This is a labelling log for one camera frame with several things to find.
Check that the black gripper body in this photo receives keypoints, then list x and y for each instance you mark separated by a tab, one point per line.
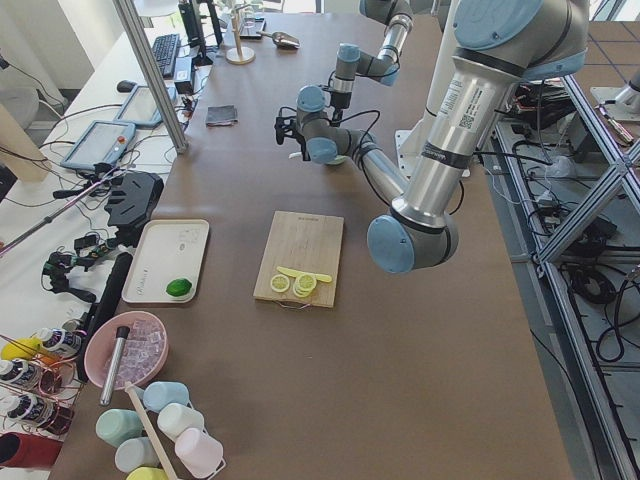
284	131
339	101

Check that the pale green bowl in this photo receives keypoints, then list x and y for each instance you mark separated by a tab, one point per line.
340	161

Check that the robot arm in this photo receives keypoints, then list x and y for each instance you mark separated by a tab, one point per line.
498	44
372	45

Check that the pink bowl with ice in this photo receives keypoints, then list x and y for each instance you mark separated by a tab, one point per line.
145	350

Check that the grey folded cloth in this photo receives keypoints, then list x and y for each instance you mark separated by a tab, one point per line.
225	115

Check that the wooden mug stand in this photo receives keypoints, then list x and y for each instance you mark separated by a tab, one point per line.
241	14

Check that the metal scoop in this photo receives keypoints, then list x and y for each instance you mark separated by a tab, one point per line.
281	40

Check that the bamboo cutting board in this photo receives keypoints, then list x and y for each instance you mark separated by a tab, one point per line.
303	242

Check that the black keyboard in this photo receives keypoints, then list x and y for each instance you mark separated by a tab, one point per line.
165	49

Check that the teach pendant tablet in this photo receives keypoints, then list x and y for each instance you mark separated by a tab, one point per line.
140	109
102	142

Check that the single lemon slice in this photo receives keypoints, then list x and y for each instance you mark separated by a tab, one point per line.
279	283

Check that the stacked lemon slices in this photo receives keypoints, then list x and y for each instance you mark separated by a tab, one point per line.
304	286

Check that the cream rabbit tray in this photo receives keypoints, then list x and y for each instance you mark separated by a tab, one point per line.
168	249

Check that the green lime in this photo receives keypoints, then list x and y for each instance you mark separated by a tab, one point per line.
178	287

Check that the metal muddler stick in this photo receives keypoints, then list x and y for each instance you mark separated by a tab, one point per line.
122	334

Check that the blue cup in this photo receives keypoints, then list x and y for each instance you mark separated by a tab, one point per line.
159	394

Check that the white cup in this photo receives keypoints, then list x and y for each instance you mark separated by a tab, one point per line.
176	418

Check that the pink cup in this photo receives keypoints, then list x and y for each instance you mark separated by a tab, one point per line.
200	453

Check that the green cup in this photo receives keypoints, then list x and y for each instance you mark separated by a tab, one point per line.
115	426

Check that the aluminium frame post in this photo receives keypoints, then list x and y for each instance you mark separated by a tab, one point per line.
135	32

